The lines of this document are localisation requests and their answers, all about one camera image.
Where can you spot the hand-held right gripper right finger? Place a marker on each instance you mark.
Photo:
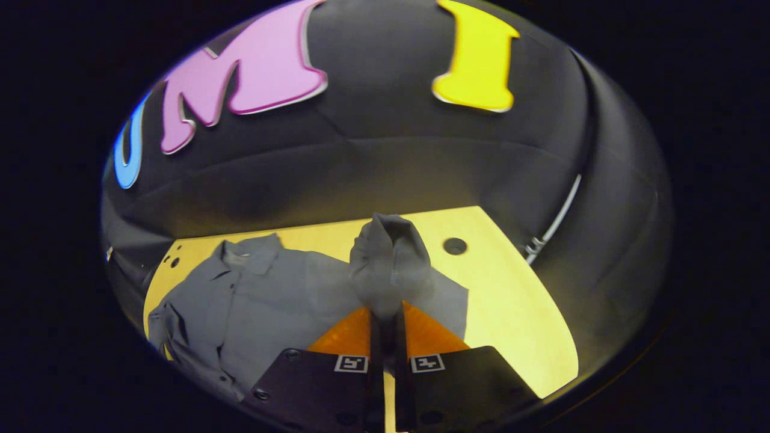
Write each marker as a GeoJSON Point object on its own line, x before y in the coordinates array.
{"type": "Point", "coordinates": [401, 373]}

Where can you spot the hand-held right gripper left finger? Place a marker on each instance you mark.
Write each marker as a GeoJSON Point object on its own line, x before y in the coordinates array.
{"type": "Point", "coordinates": [376, 367]}

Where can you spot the grey collared shirt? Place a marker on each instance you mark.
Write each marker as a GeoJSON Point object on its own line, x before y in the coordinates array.
{"type": "Point", "coordinates": [271, 300]}

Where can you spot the black backdrop cloth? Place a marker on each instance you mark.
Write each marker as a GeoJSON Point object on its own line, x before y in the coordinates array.
{"type": "Point", "coordinates": [391, 150]}

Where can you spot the thin white pole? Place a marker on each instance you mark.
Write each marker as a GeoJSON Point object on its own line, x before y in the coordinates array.
{"type": "Point", "coordinates": [556, 219]}

